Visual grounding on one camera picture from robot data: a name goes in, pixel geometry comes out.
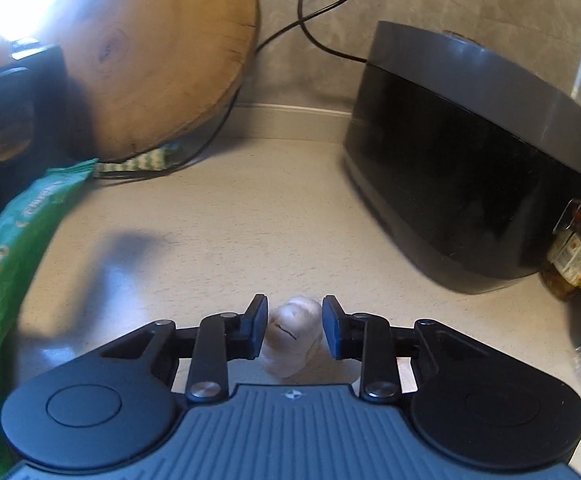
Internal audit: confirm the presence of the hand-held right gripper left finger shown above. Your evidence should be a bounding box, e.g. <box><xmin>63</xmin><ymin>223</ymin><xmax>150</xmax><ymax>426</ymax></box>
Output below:
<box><xmin>99</xmin><ymin>294</ymin><xmax>270</xmax><ymax>405</ymax></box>

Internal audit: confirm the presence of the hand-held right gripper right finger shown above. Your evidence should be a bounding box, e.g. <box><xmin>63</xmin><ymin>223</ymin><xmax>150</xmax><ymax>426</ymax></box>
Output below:
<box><xmin>321</xmin><ymin>294</ymin><xmax>491</xmax><ymax>403</ymax></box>

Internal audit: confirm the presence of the white garlic bulb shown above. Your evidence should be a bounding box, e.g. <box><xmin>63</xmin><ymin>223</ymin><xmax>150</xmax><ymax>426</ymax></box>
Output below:
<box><xmin>262</xmin><ymin>296</ymin><xmax>322</xmax><ymax>377</ymax></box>

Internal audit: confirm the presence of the long green snack wrapper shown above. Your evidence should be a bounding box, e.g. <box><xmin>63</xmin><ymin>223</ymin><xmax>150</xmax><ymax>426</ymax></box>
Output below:
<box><xmin>0</xmin><ymin>159</ymin><xmax>98</xmax><ymax>480</ymax></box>

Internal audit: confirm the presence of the green white patterned cloth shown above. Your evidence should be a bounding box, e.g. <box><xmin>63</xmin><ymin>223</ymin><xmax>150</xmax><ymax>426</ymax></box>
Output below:
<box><xmin>94</xmin><ymin>141</ymin><xmax>184</xmax><ymax>177</ymax></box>

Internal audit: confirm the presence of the black and grey rice cooker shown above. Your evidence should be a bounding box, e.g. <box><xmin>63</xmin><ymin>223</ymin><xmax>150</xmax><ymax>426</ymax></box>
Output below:
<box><xmin>343</xmin><ymin>20</ymin><xmax>581</xmax><ymax>295</ymax></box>

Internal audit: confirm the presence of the glass jar with orange lid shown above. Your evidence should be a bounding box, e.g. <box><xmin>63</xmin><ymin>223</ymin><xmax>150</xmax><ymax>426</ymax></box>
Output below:
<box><xmin>540</xmin><ymin>210</ymin><xmax>581</xmax><ymax>302</ymax></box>

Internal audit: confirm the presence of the round wooden cutting board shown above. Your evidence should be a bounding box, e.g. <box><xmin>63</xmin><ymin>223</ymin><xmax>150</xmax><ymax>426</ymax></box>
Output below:
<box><xmin>30</xmin><ymin>0</ymin><xmax>261</xmax><ymax>161</ymax></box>

